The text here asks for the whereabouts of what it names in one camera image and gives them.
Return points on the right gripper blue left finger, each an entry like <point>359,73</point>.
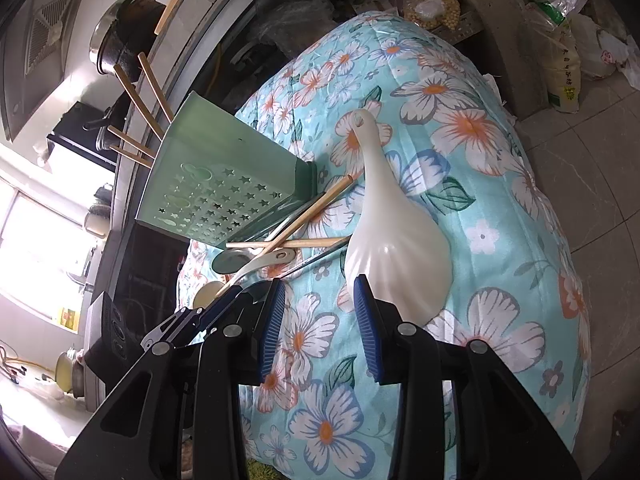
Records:
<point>268,327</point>

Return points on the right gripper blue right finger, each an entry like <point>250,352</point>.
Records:
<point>370,325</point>

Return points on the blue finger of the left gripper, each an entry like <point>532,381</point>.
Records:
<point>216,309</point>

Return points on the beige soup spoon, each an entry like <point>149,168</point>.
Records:
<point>206,293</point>

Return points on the metal spoon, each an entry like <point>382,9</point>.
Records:
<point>340,244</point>

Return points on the white shell rice paddle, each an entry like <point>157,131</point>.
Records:
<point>396,244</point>

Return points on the wooden chopstick six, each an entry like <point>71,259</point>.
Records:
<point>299,243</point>

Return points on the wooden chopstick five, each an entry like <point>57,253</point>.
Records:
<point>324,200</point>

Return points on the wooden chopstick four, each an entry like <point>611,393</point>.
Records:
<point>131,156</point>

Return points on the wooden chopstick three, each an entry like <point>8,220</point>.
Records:
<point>129,140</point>

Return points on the wooden chopstick two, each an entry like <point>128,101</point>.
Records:
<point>155,86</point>

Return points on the wooden chopstick one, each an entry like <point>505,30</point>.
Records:
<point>135,97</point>

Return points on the green plastic utensil holder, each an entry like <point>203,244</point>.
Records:
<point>215,179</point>

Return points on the floral blue quilt cloth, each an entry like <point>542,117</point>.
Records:
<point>445,220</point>

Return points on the black wok pan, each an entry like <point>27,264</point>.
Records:
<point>114,116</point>

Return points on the black stock pot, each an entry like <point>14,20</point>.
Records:
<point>126,29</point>

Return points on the bag of beans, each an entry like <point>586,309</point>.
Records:
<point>430,14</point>

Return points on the rice sack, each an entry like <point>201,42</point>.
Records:
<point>557,56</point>

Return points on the range hood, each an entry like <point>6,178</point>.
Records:
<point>35,37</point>

